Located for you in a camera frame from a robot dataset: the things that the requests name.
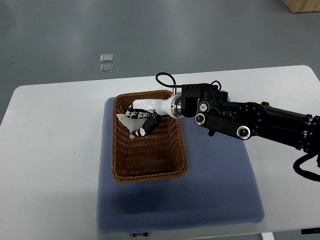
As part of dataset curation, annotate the wooden box corner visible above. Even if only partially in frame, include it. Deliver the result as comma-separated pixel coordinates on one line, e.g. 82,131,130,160
282,0,320,14

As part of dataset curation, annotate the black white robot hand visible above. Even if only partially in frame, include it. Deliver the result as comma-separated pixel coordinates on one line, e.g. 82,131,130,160
125,95,184,135

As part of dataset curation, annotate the lower floor metal plate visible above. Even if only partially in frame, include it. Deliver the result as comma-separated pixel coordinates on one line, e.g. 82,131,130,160
100,63,114,73

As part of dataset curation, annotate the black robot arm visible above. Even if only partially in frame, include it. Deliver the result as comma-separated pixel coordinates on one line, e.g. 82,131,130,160
181,83,320,155

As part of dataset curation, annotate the brown wicker basket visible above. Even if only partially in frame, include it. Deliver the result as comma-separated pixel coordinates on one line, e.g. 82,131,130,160
111,90,188,184

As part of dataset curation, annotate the white table leg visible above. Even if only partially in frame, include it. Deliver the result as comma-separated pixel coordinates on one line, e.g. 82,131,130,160
261,232,275,240

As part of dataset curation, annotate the black device bottom right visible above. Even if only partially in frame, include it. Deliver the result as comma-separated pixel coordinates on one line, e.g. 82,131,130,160
300,227,320,235

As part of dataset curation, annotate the white bear figurine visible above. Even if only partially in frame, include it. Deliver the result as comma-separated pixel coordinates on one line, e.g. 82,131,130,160
116,113,151,139

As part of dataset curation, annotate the blue fabric mat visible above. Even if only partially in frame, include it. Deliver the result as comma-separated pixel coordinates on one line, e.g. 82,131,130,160
96,98,265,234

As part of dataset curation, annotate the upper floor metal plate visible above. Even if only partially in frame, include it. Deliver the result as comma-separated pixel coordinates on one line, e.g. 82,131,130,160
100,53,114,63

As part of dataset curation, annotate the floor metal plate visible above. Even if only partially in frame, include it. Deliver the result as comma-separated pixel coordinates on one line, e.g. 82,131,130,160
100,63,114,73
100,53,114,63

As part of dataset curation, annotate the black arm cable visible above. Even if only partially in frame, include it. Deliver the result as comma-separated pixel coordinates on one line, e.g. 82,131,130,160
292,152,320,182

